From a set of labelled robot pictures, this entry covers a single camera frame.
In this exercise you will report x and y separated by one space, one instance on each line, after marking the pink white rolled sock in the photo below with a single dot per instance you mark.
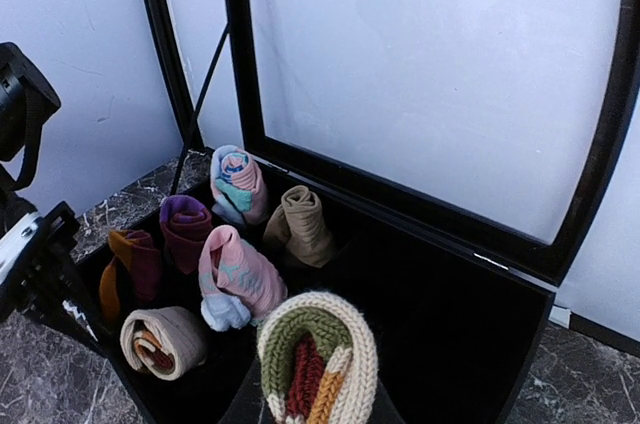
238 284

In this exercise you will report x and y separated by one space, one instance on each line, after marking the striped beige maroon sock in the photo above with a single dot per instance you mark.
318 361

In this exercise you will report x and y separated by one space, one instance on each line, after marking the brown rolled sock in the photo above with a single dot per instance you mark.
297 226

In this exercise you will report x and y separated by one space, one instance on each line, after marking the orange rolled sock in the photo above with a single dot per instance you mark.
132 278

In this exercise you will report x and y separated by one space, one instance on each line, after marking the beige rolled sock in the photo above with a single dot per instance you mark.
166 342

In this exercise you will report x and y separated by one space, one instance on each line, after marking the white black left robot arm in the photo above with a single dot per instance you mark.
27 101

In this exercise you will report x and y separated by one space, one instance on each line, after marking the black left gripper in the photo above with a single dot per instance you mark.
39 278

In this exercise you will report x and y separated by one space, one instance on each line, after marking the black left frame post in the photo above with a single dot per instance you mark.
167 52

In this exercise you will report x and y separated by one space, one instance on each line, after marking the magenta rolled sock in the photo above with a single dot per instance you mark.
185 224

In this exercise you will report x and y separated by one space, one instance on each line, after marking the multicolour rolled sock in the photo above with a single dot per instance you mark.
238 188

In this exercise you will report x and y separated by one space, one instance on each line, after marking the black box with glass lid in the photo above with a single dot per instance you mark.
461 150

